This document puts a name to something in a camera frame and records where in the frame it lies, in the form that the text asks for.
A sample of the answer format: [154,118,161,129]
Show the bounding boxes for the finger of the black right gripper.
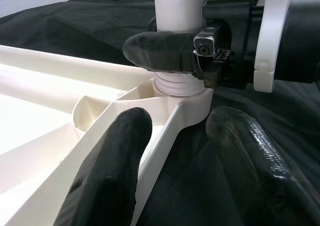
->
[146,17,158,33]
[122,31,198,74]

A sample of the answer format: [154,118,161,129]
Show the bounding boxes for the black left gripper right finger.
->
[205,105,320,226]

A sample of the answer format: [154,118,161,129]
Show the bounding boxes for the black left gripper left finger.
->
[53,107,153,226]

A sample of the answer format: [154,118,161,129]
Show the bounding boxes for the white plastic table leg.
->
[151,0,208,97]

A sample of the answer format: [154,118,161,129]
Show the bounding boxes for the white plastic table top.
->
[0,44,215,226]

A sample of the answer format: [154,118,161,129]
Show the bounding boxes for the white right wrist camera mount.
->
[252,0,297,94]

